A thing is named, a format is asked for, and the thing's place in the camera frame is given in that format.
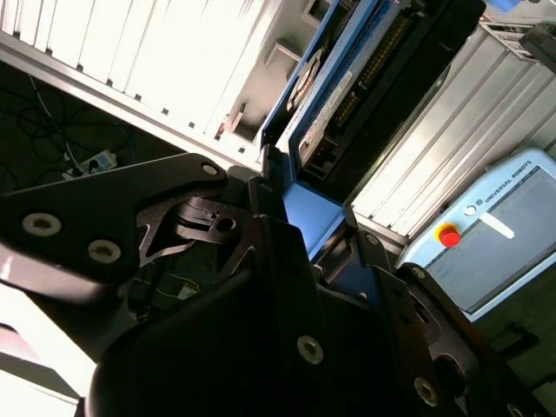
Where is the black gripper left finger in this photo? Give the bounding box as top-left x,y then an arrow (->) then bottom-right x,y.
0,146 -> 344,374

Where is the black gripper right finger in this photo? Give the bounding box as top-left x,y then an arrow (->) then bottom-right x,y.
342,203 -> 556,417

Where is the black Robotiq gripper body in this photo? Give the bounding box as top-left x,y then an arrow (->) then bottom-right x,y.
86,260 -> 440,417

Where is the hard disk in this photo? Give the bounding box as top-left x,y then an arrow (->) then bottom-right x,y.
258,0 -> 487,305

